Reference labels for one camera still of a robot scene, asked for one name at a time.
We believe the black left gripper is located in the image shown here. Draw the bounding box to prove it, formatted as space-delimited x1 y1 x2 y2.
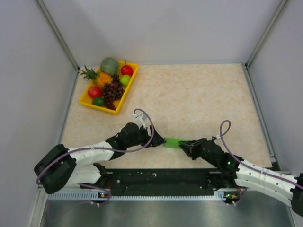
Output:
125 125 166 148

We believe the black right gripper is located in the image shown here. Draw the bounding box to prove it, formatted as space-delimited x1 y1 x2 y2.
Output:
179 138 218 167

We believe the green paper box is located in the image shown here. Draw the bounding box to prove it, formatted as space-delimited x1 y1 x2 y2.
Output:
163 137 182 149

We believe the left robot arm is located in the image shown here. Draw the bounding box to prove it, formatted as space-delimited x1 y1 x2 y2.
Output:
34 122 165 194

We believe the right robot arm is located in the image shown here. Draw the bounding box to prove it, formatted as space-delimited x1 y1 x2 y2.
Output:
178 138 303 216

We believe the purple grape bunch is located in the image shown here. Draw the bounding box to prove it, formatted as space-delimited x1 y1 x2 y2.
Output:
102 75 124 110

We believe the green apple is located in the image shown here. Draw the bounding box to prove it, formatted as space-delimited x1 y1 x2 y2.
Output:
119 75 131 87

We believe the green lime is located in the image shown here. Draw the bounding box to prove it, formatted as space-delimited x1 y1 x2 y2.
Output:
92 97 105 106

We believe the red apple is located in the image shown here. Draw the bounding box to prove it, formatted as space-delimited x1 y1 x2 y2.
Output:
121 65 134 77

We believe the red pomegranate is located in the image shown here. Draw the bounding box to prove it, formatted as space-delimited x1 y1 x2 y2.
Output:
88 87 102 99

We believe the yellow plastic tray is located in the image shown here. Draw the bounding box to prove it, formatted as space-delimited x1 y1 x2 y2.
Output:
79 58 139 114

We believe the pineapple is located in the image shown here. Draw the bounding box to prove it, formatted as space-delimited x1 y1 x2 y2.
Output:
80 66 113 88

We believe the green melon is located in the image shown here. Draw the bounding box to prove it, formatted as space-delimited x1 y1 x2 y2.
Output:
100 57 119 77

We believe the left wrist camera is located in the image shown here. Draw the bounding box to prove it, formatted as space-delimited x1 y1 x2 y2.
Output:
133 113 147 129

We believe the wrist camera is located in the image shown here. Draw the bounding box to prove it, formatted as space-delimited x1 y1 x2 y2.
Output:
133 113 147 129
212 135 222 141

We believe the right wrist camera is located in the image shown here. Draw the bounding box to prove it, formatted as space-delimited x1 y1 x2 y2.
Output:
212 135 222 141

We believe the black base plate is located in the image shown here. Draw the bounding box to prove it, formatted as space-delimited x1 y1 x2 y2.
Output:
80 168 240 196

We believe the aluminium frame rail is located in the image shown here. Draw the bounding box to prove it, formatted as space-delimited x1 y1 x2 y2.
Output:
37 171 296 192

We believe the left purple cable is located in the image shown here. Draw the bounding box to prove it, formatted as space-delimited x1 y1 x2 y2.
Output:
35 108 155 208

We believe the white slotted cable duct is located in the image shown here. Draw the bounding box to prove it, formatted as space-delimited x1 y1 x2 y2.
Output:
47 190 239 201

